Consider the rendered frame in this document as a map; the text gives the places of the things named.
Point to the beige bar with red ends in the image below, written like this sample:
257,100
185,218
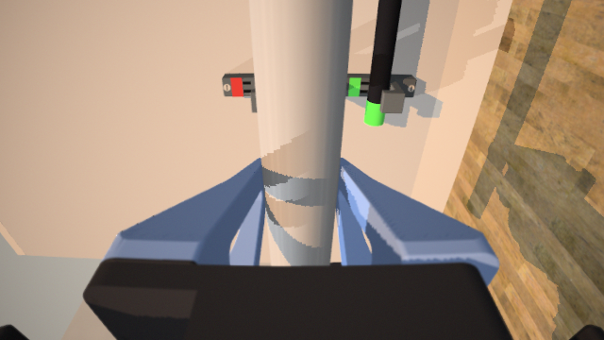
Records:
300,56

